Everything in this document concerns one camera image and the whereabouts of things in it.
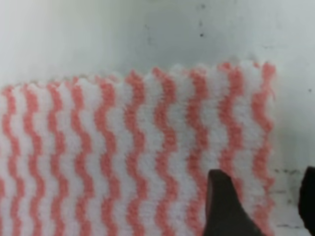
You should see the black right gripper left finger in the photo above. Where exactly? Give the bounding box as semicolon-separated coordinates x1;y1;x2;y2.
203;169;263;236

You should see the pink white wavy striped towel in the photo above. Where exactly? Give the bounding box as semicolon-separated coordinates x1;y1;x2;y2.
0;61;276;236

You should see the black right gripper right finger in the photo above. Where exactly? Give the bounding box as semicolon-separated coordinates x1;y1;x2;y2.
298;166;315;233

